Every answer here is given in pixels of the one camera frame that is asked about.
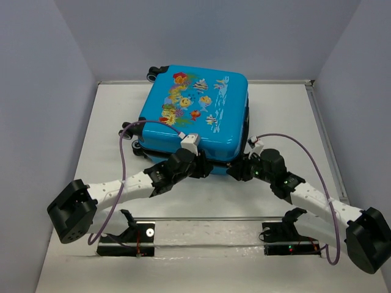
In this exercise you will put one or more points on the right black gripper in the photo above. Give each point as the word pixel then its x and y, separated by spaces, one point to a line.
pixel 239 170

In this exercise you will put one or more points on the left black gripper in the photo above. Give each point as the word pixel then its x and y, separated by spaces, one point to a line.
pixel 203 166

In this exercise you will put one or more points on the blue hard-shell suitcase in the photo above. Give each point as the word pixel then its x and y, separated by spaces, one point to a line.
pixel 211 103

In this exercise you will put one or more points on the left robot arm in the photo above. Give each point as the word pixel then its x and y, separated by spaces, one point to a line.
pixel 75 209

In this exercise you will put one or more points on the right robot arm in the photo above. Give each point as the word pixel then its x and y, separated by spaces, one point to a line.
pixel 364 233

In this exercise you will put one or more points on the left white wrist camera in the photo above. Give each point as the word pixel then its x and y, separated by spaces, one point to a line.
pixel 190 143

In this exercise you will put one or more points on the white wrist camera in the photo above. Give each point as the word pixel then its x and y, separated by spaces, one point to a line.
pixel 190 143
pixel 256 146

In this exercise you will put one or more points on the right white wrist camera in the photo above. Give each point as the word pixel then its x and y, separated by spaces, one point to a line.
pixel 256 146

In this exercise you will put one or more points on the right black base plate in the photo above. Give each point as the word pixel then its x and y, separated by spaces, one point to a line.
pixel 282 239

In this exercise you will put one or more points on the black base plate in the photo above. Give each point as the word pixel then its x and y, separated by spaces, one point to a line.
pixel 135 242
pixel 282 239

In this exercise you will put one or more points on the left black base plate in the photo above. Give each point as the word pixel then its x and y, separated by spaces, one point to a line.
pixel 135 242

